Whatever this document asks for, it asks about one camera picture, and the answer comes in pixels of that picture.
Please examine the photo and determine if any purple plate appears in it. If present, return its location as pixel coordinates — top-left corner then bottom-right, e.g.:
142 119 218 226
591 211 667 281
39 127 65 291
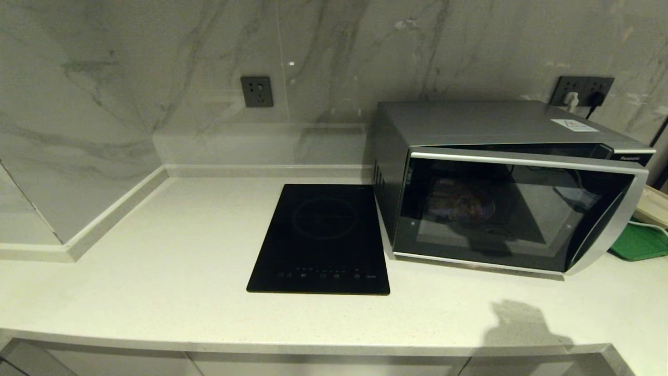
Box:
432 179 496 224

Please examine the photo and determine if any dark glass microwave door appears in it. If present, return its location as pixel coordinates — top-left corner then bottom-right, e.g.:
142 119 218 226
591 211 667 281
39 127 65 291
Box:
391 146 649 276

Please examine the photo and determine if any silver microwave oven body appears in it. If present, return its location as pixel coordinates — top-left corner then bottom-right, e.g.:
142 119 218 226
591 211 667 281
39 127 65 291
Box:
372 100 657 251

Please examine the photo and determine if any black induction cooktop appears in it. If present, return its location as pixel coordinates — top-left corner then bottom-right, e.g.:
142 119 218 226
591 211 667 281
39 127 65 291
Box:
247 183 390 296

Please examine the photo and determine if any green cutting board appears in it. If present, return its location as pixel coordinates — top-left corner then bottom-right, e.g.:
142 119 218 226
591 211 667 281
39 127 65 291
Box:
608 222 668 262

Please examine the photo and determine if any cream power strip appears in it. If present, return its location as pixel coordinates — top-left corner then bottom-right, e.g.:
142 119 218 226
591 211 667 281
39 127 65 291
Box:
633 185 668 229

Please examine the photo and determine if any beige corner cabinet panel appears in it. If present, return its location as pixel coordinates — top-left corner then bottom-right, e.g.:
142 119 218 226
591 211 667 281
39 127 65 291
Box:
0 339 79 376

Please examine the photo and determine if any grey single wall socket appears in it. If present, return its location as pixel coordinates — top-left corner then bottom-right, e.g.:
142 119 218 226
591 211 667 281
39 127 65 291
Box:
241 76 274 108

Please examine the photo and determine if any grey double wall socket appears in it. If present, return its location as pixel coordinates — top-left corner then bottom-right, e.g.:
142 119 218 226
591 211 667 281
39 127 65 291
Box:
551 76 615 107

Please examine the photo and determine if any white power cable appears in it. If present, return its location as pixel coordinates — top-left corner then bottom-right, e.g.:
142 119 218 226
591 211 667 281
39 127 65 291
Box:
629 219 668 233

